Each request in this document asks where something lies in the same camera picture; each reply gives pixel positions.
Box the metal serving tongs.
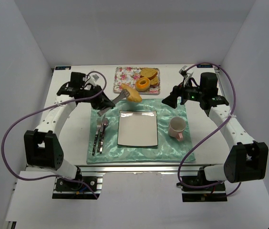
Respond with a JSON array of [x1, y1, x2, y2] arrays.
[[97, 89, 130, 117]]

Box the long yellow bread loaf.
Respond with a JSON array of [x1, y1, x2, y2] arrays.
[[121, 83, 142, 103]]

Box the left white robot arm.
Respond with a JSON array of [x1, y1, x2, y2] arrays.
[[24, 71, 114, 180]]

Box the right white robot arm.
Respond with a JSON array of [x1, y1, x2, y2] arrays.
[[162, 72, 269, 188]]

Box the small brown bread slice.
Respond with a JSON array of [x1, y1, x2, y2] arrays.
[[150, 76, 159, 86]]

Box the large brown bread slice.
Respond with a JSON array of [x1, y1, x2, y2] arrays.
[[140, 68, 158, 80]]

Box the metal spoon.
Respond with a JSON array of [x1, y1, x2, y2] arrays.
[[99, 118, 109, 154]]

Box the pink mug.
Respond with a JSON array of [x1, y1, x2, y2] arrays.
[[168, 117, 186, 142]]

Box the floral rectangular tray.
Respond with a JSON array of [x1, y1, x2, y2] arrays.
[[113, 67, 160, 95]]

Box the white square plate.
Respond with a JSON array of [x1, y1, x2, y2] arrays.
[[117, 111, 158, 147]]

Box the green satin placemat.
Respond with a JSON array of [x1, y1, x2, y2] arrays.
[[86, 99, 193, 164]]

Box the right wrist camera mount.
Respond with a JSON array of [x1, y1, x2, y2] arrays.
[[179, 65, 194, 87]]

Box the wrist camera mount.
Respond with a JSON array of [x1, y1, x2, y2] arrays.
[[85, 74, 100, 86], [179, 65, 194, 87]]

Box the fork with dark handle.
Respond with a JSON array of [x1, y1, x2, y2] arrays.
[[92, 118, 102, 156]]

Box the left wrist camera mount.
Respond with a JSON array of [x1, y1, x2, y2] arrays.
[[85, 74, 100, 86]]

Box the orange ring donut bread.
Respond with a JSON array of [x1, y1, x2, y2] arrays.
[[135, 77, 151, 92]]

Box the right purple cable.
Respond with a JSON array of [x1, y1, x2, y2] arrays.
[[176, 62, 242, 197]]

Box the purple cable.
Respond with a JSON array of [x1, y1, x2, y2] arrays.
[[0, 71, 107, 199], [176, 62, 242, 197]]

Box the aluminium frame rail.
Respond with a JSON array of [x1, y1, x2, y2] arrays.
[[24, 164, 254, 177]]

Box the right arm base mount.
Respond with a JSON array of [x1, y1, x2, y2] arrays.
[[176, 171, 228, 202]]

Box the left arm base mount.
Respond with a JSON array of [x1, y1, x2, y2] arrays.
[[52, 176, 103, 200]]

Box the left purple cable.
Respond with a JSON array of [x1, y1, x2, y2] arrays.
[[0, 71, 107, 199]]

